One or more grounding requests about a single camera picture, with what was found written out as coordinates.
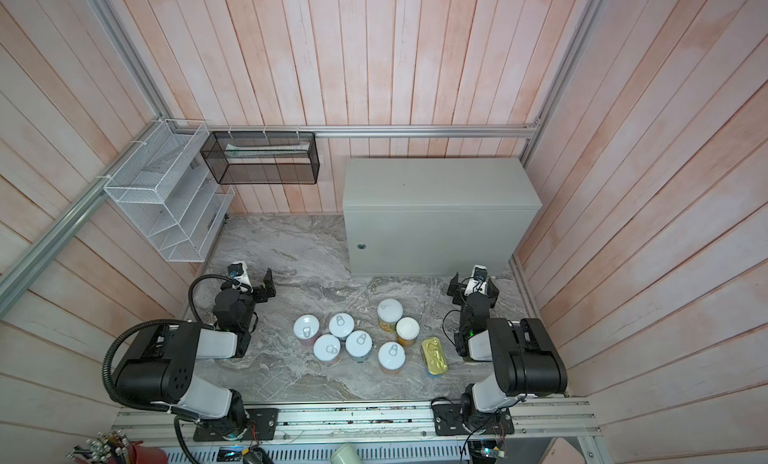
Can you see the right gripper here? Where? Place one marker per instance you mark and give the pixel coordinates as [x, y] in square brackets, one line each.
[474, 293]

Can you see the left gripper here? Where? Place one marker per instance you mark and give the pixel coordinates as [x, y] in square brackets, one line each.
[258, 289]

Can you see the yellow can white lid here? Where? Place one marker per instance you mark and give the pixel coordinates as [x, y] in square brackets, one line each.
[407, 331]

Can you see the tall can green label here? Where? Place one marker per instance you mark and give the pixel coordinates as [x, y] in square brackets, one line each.
[389, 312]

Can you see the orange can pull tab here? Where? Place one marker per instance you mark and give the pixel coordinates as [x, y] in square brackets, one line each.
[391, 357]

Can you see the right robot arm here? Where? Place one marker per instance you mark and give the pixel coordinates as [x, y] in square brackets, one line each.
[525, 361]

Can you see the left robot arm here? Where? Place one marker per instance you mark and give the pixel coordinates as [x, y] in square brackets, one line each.
[151, 365]

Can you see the silver can pull tab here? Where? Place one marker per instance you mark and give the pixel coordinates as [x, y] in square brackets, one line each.
[341, 325]

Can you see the yellow rectangular sardine tin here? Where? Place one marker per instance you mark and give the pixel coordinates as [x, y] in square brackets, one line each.
[434, 356]

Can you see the pink can white lid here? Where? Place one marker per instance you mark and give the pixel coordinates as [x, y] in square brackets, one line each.
[327, 349]

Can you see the grey metal cabinet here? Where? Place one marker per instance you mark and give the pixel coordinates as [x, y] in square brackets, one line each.
[435, 216]

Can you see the blue can pull tab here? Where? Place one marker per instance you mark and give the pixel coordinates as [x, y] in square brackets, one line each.
[359, 345]

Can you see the black mesh basket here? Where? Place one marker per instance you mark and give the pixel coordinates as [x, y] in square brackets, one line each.
[262, 157]

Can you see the white cup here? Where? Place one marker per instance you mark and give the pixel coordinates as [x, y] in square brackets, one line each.
[346, 454]

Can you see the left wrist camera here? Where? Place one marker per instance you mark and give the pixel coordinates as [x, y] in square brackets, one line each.
[238, 271]

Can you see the white wire shelf rack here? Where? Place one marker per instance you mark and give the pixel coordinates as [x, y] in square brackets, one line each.
[168, 192]

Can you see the aluminium mounting rail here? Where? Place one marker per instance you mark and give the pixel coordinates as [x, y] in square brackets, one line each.
[410, 421]

